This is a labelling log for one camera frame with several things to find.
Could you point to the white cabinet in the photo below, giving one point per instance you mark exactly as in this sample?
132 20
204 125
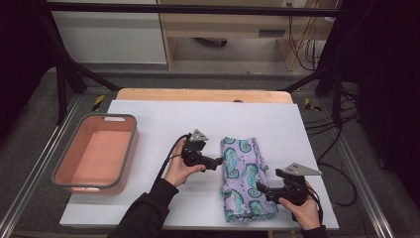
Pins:
112 36

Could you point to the aluminium floor rail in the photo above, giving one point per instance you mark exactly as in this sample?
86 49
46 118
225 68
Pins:
49 145
367 195

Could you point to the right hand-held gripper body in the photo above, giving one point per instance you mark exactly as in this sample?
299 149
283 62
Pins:
294 191

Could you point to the purple seahorse print swimsuit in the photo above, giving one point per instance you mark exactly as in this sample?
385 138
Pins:
244 178

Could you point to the white power socket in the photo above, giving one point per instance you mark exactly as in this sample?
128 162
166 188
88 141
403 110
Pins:
292 3

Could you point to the white foam board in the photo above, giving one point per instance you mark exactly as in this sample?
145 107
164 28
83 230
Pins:
158 110

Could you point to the light wooden desk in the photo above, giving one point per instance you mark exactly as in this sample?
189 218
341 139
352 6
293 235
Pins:
224 24

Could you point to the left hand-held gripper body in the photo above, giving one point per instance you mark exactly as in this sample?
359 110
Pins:
194 155

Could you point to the person's right hand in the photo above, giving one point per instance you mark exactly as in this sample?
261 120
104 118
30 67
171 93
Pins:
307 214

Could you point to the black metal frame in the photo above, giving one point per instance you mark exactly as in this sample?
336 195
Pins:
198 9

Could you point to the pink basket with grey rim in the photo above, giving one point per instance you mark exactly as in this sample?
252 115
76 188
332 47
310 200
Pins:
99 155

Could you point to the black curtain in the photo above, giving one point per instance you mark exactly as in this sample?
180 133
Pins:
20 49
389 82

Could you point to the person's left hand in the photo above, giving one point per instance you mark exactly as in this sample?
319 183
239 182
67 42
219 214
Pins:
178 172

